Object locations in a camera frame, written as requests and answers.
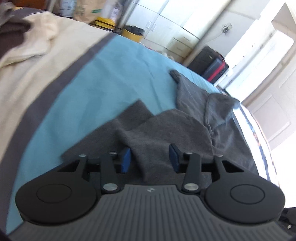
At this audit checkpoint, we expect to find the white wardrobe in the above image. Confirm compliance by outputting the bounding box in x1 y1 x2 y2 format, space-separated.
125 0 232 61

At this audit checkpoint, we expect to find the white panel door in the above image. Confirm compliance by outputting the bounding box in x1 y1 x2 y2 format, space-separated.
240 81 296 151

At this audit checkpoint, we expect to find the black wall cable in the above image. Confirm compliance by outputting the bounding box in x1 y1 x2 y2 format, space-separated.
217 23 233 35

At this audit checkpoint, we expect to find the dark taupe knit garment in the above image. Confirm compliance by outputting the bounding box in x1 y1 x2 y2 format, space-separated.
0 14 31 58

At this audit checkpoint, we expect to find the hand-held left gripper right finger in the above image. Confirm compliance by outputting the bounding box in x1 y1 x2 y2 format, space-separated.
169 144 244 194

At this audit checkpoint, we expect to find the cream garment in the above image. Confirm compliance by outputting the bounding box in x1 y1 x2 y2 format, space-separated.
0 11 58 67

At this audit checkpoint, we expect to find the yellow trash bin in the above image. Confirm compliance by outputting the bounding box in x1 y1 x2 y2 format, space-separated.
122 25 144 42

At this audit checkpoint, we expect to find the yellow container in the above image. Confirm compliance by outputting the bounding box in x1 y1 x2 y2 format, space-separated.
91 17 116 30

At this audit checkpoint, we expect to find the grey garment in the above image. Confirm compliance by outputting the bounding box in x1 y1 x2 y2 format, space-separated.
61 70 259 183

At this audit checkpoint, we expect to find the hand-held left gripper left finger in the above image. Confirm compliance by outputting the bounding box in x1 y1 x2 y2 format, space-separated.
57 147 132 194

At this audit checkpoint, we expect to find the brown paper bag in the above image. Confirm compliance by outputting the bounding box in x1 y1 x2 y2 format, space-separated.
74 0 104 24

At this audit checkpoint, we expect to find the black and red suitcase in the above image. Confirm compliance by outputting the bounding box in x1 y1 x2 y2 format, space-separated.
187 46 229 84

